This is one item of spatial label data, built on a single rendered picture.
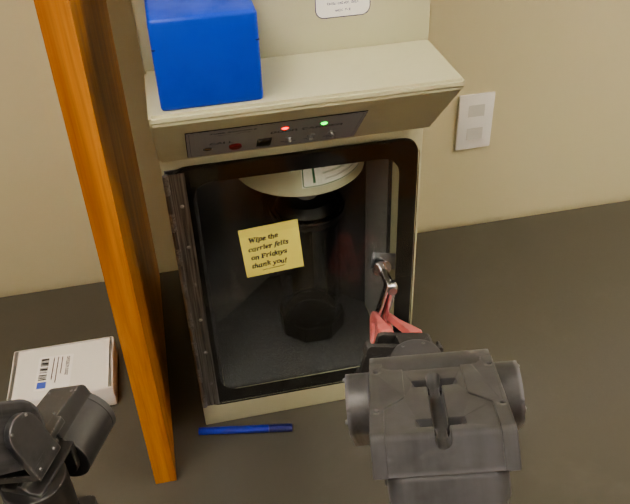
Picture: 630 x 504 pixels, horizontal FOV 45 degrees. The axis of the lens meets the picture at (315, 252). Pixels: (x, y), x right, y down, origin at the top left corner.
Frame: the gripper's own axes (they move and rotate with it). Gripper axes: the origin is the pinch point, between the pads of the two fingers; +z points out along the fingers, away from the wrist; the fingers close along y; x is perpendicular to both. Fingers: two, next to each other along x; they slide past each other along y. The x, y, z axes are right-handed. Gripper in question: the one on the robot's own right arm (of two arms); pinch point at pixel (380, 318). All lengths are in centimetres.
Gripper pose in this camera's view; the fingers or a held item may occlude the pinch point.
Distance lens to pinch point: 103.4
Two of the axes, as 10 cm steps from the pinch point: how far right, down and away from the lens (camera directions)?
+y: -9.6, -0.5, -2.9
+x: -2.1, 8.1, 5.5
